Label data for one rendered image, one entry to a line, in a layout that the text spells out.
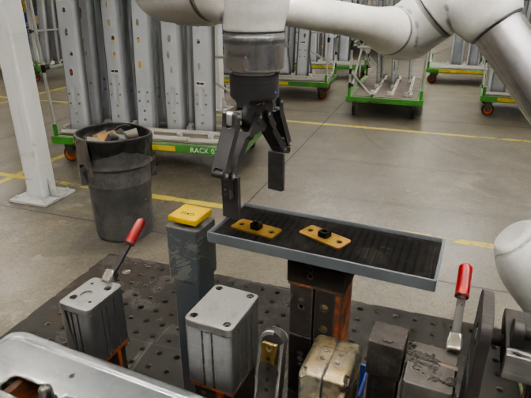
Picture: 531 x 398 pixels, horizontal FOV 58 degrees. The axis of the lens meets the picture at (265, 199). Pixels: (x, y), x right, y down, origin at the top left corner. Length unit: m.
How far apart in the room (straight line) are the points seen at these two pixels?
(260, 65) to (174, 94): 4.09
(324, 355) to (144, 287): 0.94
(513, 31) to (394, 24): 0.23
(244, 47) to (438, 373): 0.51
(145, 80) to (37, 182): 1.45
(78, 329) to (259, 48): 0.54
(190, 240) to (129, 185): 2.30
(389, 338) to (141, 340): 0.79
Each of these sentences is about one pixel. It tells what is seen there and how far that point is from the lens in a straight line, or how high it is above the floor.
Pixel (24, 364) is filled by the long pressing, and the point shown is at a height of 1.00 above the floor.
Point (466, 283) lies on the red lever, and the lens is 0.77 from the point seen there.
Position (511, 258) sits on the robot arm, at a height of 1.02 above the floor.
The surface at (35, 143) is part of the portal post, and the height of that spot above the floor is 0.48.
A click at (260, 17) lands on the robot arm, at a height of 1.50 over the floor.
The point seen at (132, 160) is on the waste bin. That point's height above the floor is 0.58.
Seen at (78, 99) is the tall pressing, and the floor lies 0.61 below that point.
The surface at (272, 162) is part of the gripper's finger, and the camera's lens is 0.84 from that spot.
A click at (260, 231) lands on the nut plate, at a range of 0.81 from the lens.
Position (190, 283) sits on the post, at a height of 1.02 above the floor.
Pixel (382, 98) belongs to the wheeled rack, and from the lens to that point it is 6.57.
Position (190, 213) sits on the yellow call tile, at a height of 1.16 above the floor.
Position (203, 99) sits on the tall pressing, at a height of 0.61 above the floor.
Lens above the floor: 1.53
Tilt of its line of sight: 23 degrees down
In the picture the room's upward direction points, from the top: straight up
